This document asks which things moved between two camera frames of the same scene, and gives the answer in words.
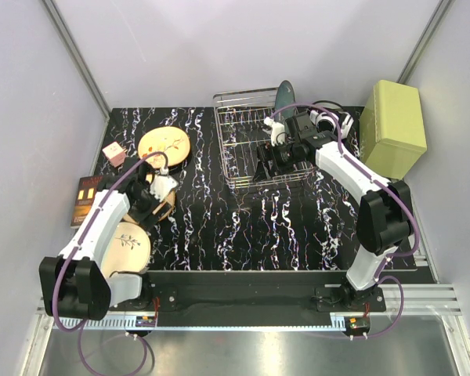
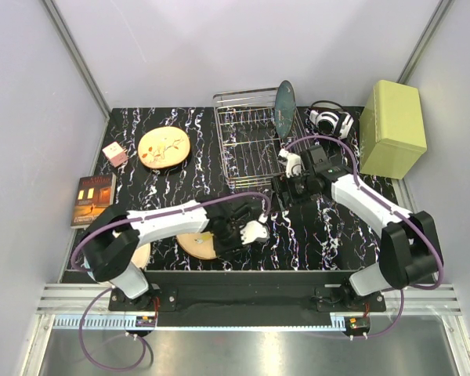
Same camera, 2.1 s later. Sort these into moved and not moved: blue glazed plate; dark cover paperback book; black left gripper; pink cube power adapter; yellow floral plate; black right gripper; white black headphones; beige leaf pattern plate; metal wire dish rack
Moved: black left gripper; beige leaf pattern plate; black right gripper
Not moved: dark cover paperback book; yellow floral plate; blue glazed plate; metal wire dish rack; pink cube power adapter; white black headphones
